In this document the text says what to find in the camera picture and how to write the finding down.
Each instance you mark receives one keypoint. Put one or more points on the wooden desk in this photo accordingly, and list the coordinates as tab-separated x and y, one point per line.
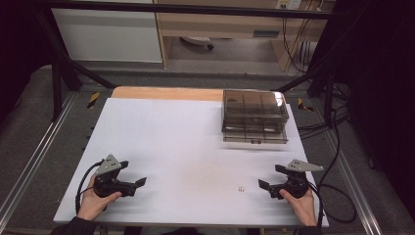
228	24

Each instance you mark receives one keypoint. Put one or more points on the person's left hand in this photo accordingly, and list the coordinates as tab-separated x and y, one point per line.
91	204

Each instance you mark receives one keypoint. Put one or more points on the person's right hand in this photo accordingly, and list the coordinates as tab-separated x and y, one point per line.
304	209

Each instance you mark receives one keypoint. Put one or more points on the black metal frame bar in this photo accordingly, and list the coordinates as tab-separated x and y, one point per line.
182	9

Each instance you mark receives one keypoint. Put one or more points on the black metal stand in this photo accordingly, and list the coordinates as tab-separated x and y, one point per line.
57	75
328	84

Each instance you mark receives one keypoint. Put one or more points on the white cabinet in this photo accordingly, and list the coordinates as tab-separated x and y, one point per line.
107	36

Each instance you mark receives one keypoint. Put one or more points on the white chair base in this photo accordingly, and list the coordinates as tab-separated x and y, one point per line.
197	40

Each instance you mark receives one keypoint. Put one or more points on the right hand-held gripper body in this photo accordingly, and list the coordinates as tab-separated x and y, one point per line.
297	184

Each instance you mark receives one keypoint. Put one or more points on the white power strip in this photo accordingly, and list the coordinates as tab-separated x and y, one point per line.
288	4

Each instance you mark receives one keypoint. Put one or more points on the transparent brown drawer organizer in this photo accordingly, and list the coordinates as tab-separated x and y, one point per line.
254	114

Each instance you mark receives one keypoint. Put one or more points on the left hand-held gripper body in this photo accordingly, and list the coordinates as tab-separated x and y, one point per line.
106	186

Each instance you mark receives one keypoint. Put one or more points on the aluminium floor rail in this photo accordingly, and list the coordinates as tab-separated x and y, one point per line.
355	189
36	156

